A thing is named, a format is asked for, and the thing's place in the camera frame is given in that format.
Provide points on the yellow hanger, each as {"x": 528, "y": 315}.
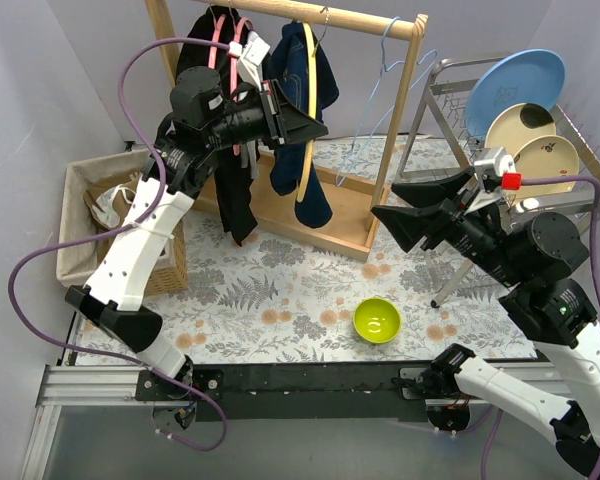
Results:
{"x": 310, "y": 132}

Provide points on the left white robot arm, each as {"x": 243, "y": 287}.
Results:
{"x": 204, "y": 121}

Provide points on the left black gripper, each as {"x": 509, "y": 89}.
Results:
{"x": 272, "y": 113}

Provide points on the white cloth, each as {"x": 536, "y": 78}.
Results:
{"x": 249, "y": 158}

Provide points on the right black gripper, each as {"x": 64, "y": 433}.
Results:
{"x": 443, "y": 220}

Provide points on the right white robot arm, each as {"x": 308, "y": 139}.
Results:
{"x": 535, "y": 262}

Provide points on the floral tablecloth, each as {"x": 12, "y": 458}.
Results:
{"x": 273, "y": 299}

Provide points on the metal dish rack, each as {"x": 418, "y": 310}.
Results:
{"x": 446, "y": 101}

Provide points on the blue plate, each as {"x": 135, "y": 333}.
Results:
{"x": 532, "y": 76}

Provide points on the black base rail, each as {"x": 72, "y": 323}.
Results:
{"x": 283, "y": 391}

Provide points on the cream plate with black spot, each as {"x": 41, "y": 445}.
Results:
{"x": 518, "y": 125}

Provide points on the pink hanger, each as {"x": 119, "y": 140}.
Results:
{"x": 244, "y": 24}

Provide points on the navy blue denim garment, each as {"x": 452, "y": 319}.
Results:
{"x": 289, "y": 66}

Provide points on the black garment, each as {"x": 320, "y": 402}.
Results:
{"x": 232, "y": 182}

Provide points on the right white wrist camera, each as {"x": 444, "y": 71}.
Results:
{"x": 495, "y": 170}

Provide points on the cream plate with flower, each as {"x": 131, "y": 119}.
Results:
{"x": 544, "y": 157}

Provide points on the brown skirt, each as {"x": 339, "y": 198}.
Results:
{"x": 109, "y": 199}

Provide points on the green bowl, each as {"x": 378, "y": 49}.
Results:
{"x": 377, "y": 320}

